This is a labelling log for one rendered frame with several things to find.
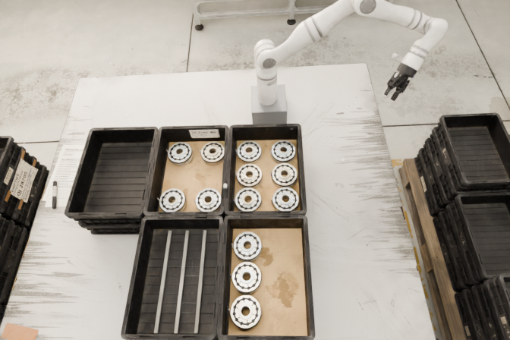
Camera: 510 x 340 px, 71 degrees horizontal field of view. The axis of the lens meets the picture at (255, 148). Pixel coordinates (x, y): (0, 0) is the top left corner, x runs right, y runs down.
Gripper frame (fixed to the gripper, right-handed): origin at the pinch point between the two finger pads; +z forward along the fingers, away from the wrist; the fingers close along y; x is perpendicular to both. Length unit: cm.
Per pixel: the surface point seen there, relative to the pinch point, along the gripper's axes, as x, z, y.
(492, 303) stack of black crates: -74, 53, 31
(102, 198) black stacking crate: 50, 87, -77
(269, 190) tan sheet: 7, 53, -35
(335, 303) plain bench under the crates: -36, 73, -26
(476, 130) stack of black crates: -22, -5, 74
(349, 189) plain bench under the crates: -8.5, 41.7, -2.9
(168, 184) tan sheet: 37, 71, -59
